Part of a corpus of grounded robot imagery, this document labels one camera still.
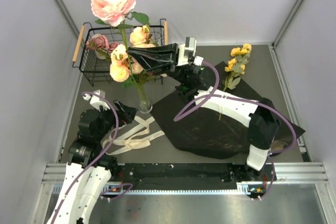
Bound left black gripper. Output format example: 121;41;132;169
95;99;138;140

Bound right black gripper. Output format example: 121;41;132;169
127;45;190;86

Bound clear glass vase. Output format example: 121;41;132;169
138;86;152;114

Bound peach peony flower stem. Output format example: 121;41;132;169
109;24;160;91

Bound cream ribbon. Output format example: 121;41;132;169
101;116;165;156

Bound pink rose stem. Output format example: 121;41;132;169
86;34;119;60

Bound black wrapping paper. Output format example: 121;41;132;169
151;61;307;161

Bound large pink peony stem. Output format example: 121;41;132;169
90;0;152;99

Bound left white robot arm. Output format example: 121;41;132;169
48;100;136;223

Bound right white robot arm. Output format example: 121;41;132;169
127;42;281;180

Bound beige paper cup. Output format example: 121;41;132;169
91;34;109;59

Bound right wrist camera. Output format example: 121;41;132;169
176;37;204;67

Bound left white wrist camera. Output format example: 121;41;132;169
82;93;110;111

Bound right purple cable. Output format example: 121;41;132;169
173;60;297;201

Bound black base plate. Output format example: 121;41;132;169
88;162;266;184

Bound black wire basket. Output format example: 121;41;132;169
72;18;169;86

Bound grey cable duct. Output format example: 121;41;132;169
51;183;263;196

